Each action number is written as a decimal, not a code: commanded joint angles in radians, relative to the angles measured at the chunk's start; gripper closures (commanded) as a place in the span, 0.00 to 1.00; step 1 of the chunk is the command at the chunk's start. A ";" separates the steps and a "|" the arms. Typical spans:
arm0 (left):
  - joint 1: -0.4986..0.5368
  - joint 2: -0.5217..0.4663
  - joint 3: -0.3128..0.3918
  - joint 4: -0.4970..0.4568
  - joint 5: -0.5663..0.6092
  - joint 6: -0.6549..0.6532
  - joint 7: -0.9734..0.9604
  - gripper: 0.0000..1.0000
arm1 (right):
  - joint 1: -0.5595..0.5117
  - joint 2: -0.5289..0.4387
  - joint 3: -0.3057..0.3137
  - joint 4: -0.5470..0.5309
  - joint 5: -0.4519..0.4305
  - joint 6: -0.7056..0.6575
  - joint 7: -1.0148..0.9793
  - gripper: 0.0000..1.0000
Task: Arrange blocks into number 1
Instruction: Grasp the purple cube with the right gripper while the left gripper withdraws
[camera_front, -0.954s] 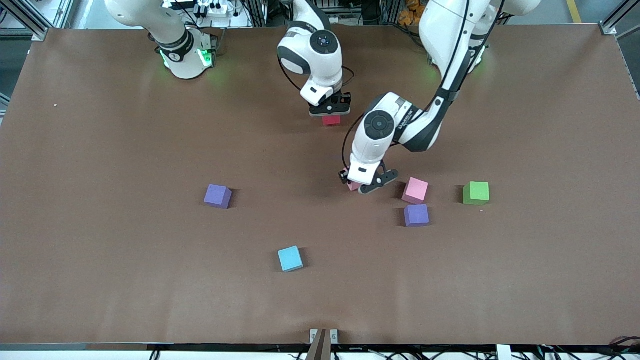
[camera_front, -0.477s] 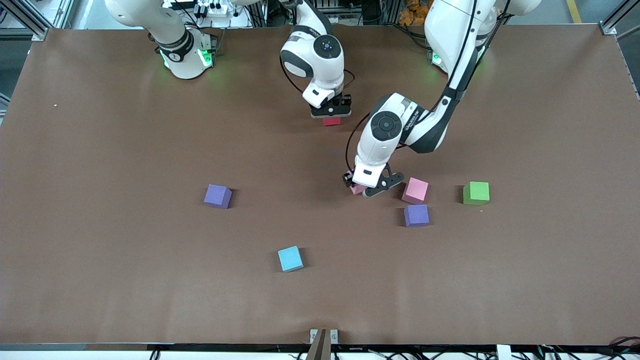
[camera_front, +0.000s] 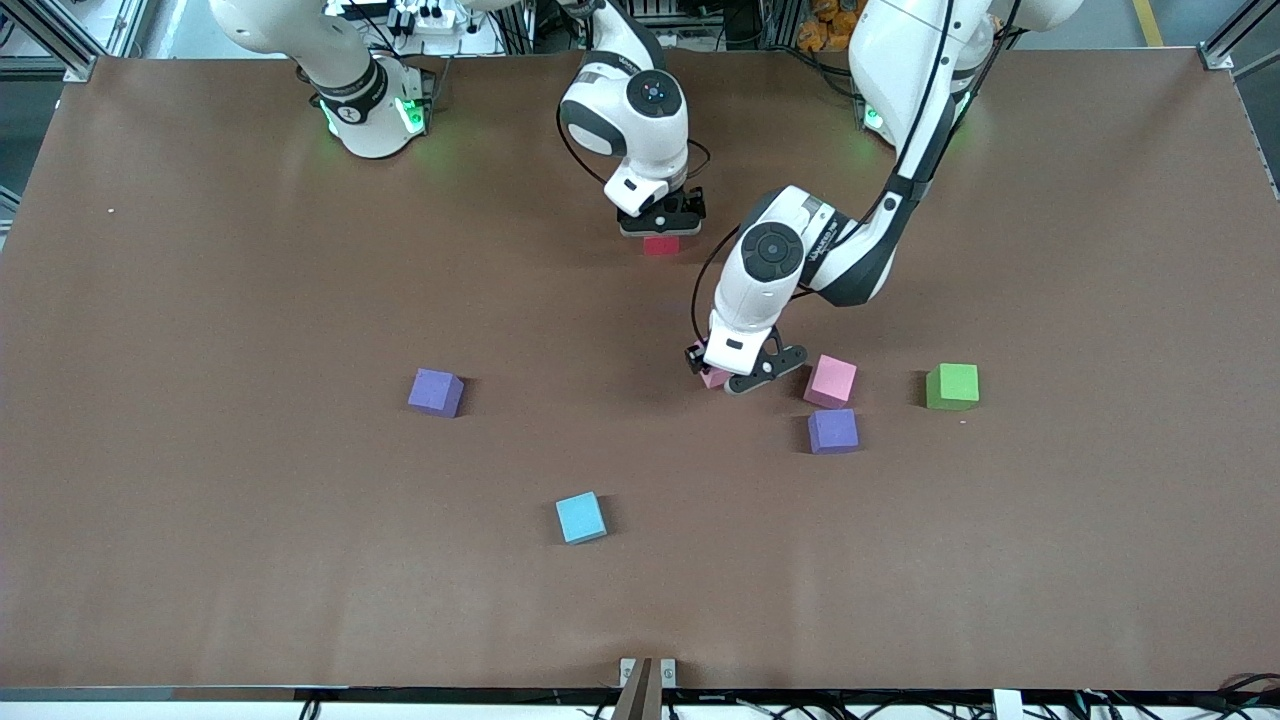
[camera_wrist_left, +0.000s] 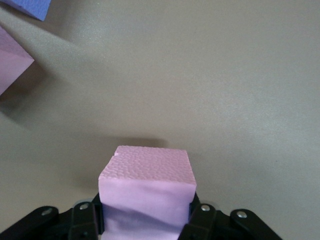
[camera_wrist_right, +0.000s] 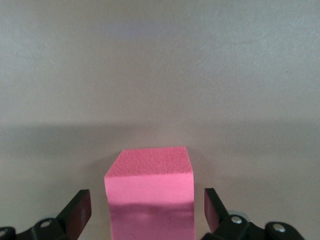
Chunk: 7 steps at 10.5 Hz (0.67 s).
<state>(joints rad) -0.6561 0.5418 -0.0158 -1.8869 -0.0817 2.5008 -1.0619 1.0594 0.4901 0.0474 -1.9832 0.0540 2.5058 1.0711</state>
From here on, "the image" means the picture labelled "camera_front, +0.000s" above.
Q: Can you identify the purple foam cube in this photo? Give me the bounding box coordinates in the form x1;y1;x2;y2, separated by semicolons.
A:
807;408;860;456
407;368;465;419

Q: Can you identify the light blue foam cube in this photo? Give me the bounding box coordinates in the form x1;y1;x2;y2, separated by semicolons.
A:
555;491;608;546

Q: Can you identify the green foam cube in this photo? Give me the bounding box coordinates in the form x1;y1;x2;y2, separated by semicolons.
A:
925;363;981;412

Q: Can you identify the bag of orange snacks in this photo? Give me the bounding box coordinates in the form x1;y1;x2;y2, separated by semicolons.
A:
796;0;867;54

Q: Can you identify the white power strip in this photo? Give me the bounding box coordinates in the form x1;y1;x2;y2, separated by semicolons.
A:
385;0;473;33

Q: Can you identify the metal bracket with brown strip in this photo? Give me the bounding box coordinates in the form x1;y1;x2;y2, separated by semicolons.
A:
612;656;678;720

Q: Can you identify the aluminium frame profile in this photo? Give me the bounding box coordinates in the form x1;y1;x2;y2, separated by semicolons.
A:
1198;0;1280;73
0;0;151;83

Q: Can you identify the red and black cable bundle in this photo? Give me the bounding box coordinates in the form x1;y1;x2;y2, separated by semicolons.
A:
1212;672;1280;720

